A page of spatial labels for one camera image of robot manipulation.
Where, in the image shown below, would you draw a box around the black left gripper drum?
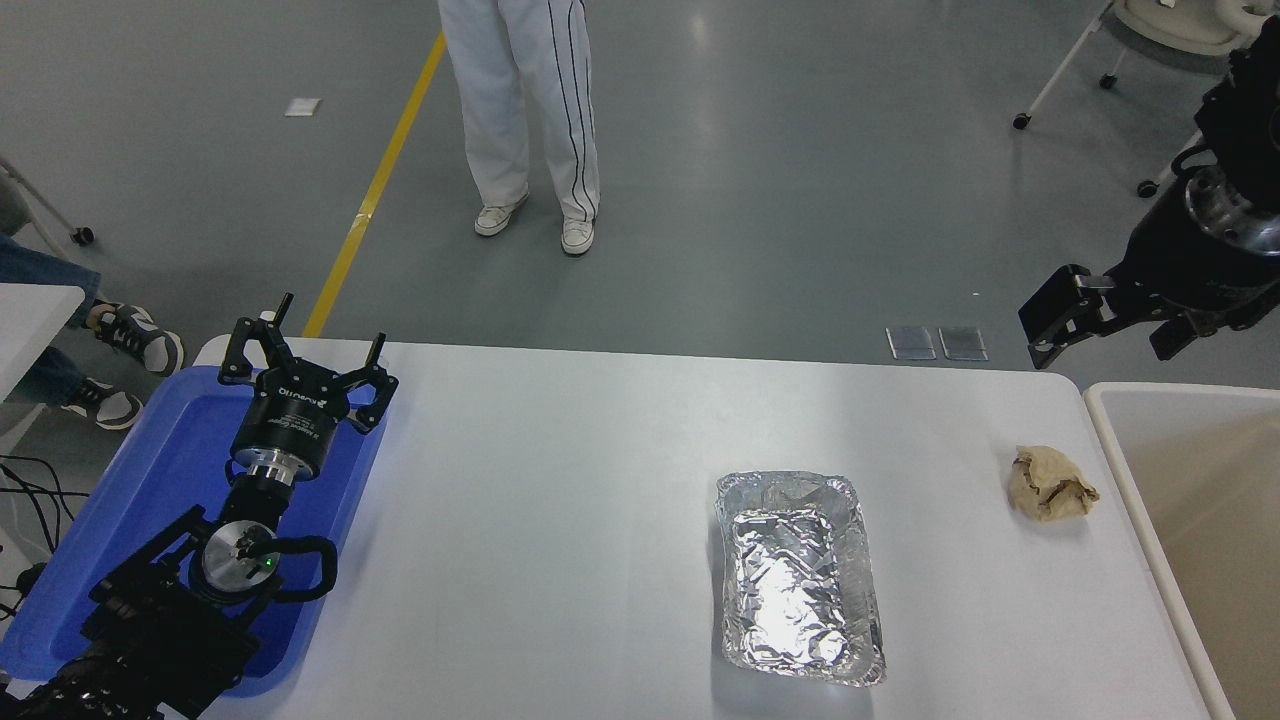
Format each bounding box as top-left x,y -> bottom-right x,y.
232,370 -> 354,471

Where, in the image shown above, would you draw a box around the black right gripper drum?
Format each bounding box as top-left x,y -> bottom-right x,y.
1105,180 -> 1280,327

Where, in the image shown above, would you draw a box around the silver foil tray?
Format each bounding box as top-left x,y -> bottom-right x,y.
714,470 -> 888,688

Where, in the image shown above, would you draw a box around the seated person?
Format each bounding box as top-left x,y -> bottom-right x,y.
0,232 -> 186,433

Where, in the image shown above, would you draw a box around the blue plastic tray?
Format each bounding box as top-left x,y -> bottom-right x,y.
0,365 -> 389,698

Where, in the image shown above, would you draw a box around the crumpled tan paper ball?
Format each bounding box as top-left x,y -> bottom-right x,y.
1007,445 -> 1101,523

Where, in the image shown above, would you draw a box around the yellow floor tape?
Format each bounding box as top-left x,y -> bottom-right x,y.
302,30 -> 448,339

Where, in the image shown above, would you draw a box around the large pale bin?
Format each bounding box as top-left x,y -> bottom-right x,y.
1084,382 -> 1280,720

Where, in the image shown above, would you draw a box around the grey chair leg with caster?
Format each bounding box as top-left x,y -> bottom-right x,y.
0,155 -> 96,248

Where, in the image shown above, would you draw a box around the small white side table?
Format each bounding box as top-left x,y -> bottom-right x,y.
0,283 -> 87,401

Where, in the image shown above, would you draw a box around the white wheeled chair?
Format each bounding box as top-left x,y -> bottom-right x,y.
1012,0 -> 1256,199

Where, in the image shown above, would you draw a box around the standing person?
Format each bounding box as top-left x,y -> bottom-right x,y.
437,0 -> 602,258

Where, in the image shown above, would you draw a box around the black floor cables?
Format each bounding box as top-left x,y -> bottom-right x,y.
0,455 -> 93,613

